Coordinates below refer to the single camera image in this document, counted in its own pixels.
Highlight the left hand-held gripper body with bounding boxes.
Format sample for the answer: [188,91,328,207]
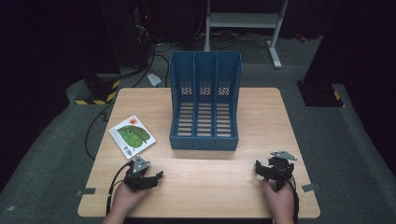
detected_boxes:
[123,155,157,192]

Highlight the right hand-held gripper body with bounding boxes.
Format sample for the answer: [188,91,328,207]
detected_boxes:
[266,150,299,192]

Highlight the white book with green leaf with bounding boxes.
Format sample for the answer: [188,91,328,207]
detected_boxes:
[108,115,158,160]

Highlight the blue plastic file rack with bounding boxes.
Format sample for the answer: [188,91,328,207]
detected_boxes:
[168,50,243,152]

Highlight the person's left hand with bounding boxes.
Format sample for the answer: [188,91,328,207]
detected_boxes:
[111,181,151,217]

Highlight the person's right hand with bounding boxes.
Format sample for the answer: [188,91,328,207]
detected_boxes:
[262,178,296,219]

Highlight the grey tape strip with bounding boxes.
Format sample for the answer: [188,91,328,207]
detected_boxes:
[76,188,97,197]
[301,183,321,193]

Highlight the black yellow striped stand base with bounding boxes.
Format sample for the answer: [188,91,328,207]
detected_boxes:
[74,72,121,106]
[296,80,346,108]

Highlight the white object on floor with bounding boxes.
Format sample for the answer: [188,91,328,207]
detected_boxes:
[147,73,163,88]

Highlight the red object on floor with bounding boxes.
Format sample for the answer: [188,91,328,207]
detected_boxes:
[294,32,310,44]

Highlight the white metal stand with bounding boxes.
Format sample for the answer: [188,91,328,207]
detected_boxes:
[204,0,290,70]

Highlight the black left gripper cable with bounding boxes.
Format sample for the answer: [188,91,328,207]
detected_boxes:
[106,161,133,217]

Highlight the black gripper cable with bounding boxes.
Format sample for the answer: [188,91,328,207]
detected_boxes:
[106,161,133,217]
[278,173,301,224]

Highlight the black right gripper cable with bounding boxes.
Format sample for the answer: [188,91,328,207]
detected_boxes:
[278,173,301,224]

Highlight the black floor cable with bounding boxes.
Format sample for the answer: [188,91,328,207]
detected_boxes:
[84,101,116,161]

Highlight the dark equipment rack with wires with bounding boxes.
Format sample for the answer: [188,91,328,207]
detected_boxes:
[132,0,157,71]

